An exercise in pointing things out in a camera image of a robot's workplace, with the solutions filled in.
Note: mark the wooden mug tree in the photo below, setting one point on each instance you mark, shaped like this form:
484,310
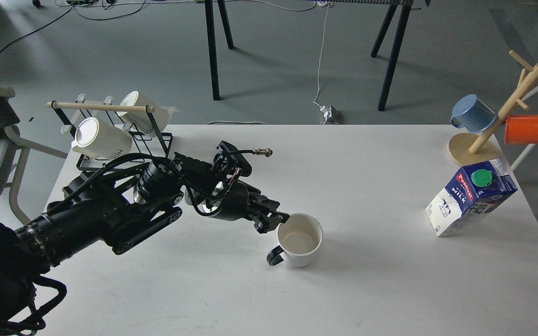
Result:
467,148

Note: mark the white mug with black handle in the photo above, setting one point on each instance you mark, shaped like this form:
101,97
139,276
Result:
299,240

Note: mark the black table legs right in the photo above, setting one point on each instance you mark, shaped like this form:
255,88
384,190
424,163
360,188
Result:
406,6

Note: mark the orange mug on tree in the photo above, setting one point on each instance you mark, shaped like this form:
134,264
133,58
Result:
521,130

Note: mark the white mug on rack front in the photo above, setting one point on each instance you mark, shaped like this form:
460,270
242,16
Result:
99,140

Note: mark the blue mug on tree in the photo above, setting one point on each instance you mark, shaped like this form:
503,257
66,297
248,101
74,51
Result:
472,114

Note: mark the blue white milk carton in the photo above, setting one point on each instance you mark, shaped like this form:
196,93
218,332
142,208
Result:
473,192

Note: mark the grey power adapter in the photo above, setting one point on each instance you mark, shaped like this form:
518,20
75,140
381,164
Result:
330,115

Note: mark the black wire mug rack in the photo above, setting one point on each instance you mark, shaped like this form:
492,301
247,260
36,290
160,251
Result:
144,120

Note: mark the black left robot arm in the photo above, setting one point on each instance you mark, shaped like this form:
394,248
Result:
121,204

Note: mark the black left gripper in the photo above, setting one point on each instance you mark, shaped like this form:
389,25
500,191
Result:
235,206

